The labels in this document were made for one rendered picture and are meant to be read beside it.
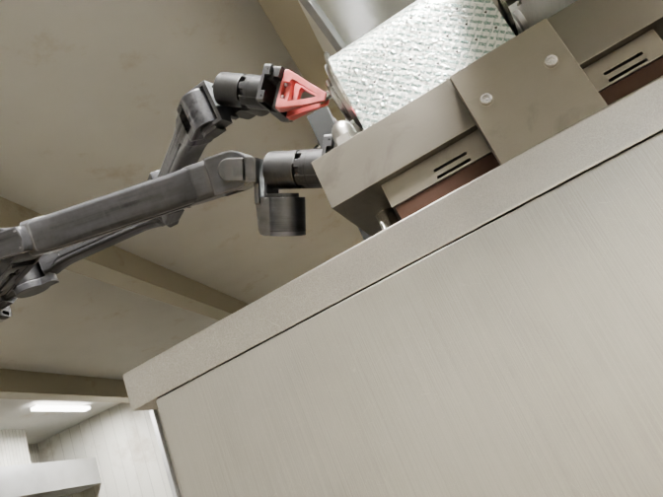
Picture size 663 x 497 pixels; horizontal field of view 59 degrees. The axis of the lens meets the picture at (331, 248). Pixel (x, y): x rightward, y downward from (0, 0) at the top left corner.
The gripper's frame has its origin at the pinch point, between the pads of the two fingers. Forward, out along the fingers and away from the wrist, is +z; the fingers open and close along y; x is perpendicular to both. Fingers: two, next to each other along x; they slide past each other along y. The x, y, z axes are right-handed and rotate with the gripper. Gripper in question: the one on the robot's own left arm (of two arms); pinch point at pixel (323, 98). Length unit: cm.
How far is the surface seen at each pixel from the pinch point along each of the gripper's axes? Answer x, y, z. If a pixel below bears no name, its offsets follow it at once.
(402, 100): -1.8, 7.3, 15.8
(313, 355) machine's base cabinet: -36, 35, 23
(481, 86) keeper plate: -8.1, 30.1, 31.0
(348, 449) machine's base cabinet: -42, 36, 28
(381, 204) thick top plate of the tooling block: -19.5, 22.7, 21.4
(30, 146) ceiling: 19, -202, -311
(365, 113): -4.3, 7.3, 10.9
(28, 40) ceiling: 67, -141, -258
